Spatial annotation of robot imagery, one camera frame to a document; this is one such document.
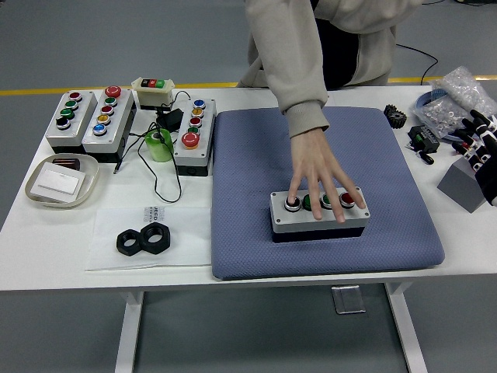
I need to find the person's right hand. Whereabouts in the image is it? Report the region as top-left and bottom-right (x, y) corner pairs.
(286, 126), (367, 225)

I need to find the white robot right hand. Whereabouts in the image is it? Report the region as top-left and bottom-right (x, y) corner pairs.
(451, 109), (497, 207)

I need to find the grey block base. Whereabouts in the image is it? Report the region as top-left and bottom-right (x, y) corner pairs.
(437, 157), (489, 214)

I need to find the grey four-button box with selector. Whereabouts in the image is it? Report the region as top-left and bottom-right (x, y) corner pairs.
(269, 186), (371, 244)

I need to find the grey four-button control box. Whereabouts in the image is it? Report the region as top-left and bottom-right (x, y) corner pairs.
(45, 89), (98, 155)

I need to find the blue-grey quilted mat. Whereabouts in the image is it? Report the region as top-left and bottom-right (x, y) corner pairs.
(210, 106), (446, 281)

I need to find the clear bag of metal washers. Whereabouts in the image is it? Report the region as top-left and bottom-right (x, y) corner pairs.
(412, 92), (486, 139)

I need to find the black terminal module with green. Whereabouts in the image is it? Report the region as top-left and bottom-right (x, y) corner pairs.
(406, 124), (441, 155)

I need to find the clear bag of transparent parts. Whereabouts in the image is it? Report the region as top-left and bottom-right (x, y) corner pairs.
(430, 65), (497, 121)

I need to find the blue round plate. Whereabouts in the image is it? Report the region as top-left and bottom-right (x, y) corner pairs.
(414, 89), (496, 141)

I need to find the black gear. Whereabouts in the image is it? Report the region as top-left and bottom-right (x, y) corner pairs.
(383, 103), (408, 129)

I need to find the clear under-table control panel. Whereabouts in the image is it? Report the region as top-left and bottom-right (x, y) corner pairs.
(331, 284), (367, 315)

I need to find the white printed paper sheet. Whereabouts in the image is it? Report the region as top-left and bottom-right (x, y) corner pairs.
(85, 205), (213, 272)

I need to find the black power adapter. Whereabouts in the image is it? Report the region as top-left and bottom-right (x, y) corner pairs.
(155, 108), (184, 131)

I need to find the green film roll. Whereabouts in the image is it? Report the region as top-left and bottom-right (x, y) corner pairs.
(144, 128), (173, 162)

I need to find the large black hex nut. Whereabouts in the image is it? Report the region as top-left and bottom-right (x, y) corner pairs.
(139, 221), (173, 256)

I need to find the white right table leg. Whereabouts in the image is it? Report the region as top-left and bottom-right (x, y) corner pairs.
(384, 282), (428, 373)

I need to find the white table leg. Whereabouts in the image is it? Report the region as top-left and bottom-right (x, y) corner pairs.
(384, 282), (428, 373)
(114, 290), (145, 373)

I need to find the small black hex nut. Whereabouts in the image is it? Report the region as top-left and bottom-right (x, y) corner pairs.
(116, 228), (145, 256)

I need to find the white oval tray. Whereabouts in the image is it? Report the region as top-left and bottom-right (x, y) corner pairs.
(24, 153), (100, 210)

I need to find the dark red-brown small block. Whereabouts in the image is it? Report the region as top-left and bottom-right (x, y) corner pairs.
(51, 157), (82, 171)

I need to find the white left table leg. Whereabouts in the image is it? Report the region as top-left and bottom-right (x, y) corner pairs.
(114, 290), (145, 373)

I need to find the black floor cable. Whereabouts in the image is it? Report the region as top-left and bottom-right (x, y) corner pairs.
(395, 43), (440, 85)

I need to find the thin black adapter cable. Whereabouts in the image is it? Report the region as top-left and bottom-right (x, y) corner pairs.
(113, 89), (191, 204)

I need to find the cream three-button switch box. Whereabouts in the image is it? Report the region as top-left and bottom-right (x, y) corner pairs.
(130, 76), (176, 112)

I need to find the white wall switch plate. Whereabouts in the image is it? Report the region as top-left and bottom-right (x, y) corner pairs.
(31, 162), (86, 203)

